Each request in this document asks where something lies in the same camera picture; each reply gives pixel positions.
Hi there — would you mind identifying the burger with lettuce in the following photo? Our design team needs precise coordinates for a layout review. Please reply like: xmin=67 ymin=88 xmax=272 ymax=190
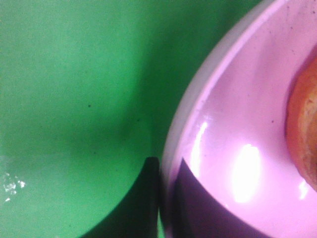
xmin=286 ymin=59 xmax=317 ymax=190

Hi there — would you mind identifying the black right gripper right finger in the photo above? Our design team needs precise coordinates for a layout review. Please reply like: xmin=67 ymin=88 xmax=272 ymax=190
xmin=170 ymin=160 xmax=267 ymax=238

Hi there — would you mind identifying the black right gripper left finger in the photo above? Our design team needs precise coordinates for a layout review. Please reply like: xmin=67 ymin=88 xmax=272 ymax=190
xmin=82 ymin=157 xmax=159 ymax=238

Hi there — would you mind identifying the pink round plate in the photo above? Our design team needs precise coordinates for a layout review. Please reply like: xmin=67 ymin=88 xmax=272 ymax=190
xmin=161 ymin=0 xmax=317 ymax=238

